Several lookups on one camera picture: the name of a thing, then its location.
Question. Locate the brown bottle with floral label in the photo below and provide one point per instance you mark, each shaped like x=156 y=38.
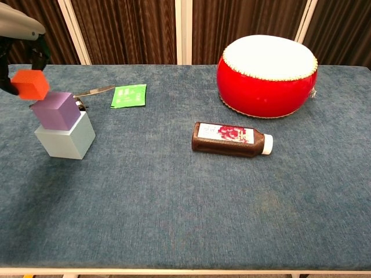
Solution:
x=226 y=144

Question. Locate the small orange cube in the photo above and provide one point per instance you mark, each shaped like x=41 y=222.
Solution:
x=30 y=85

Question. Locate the dark brown ribbed screen panel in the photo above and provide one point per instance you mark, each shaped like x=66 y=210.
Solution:
x=124 y=29
x=232 y=17
x=342 y=29
x=58 y=34

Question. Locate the red drum with white skin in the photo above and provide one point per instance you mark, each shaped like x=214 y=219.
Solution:
x=261 y=92

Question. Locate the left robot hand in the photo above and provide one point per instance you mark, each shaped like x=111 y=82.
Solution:
x=17 y=24

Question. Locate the purple cube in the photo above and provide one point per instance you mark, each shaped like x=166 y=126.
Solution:
x=55 y=113

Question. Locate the blue table cloth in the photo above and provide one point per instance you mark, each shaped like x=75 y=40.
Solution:
x=203 y=217

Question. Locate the green sachet packet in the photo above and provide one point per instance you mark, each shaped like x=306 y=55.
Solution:
x=129 y=95

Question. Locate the black binder clip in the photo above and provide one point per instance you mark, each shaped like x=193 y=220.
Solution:
x=81 y=105

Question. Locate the metal table knife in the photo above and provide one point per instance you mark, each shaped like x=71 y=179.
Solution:
x=95 y=91

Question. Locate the white screen frame post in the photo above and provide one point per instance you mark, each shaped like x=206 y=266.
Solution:
x=183 y=32
x=305 y=20
x=74 y=32

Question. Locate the large light blue cube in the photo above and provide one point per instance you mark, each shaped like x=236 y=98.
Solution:
x=69 y=144

